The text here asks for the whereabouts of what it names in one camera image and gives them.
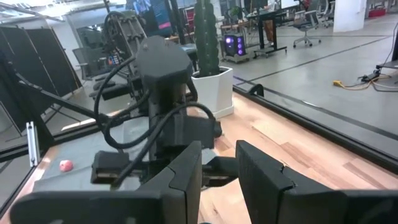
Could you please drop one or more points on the computer monitor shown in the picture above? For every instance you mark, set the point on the computer monitor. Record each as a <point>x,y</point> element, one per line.
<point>155,15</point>

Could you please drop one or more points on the grey cloth mat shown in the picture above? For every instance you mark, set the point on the grey cloth mat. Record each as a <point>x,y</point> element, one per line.
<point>77,149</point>

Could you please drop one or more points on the silver aluminium bracket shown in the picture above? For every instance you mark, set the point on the silver aluminium bracket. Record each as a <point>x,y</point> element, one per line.
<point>32,146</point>

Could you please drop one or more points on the black standing desk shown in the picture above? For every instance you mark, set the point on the black standing desk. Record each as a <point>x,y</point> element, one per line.
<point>260,31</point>

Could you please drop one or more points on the pink ball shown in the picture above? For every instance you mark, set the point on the pink ball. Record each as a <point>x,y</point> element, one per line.
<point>66,165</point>

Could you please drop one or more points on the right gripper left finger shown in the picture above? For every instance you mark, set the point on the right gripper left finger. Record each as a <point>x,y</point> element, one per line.
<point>183,193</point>

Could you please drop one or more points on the white building pillar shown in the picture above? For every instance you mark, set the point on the white building pillar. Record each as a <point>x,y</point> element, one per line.
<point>349,15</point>

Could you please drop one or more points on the black backlit keyboard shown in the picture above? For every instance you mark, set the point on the black backlit keyboard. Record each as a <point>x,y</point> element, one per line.
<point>113,59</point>

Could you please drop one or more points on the white hexagonal plant pot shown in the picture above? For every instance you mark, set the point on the white hexagonal plant pot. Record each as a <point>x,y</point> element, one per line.
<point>214,93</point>

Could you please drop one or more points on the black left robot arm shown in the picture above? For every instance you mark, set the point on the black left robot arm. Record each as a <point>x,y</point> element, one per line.
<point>164,62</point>

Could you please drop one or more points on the black partition panels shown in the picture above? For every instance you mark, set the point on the black partition panels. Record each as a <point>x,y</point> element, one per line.
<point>46,62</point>

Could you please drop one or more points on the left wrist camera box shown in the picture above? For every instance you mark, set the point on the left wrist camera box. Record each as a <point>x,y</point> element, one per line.
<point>192,130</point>

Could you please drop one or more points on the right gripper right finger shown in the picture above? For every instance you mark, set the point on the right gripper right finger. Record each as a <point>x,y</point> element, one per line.
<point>264,193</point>

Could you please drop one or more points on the green cactus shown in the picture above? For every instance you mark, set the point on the green cactus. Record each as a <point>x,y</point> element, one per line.
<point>206,37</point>

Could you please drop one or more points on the black computer tower purple lights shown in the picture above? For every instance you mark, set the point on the black computer tower purple lights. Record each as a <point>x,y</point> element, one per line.
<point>234,45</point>

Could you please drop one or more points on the grey office chair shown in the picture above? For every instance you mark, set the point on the grey office chair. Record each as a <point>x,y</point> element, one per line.
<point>306,25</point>

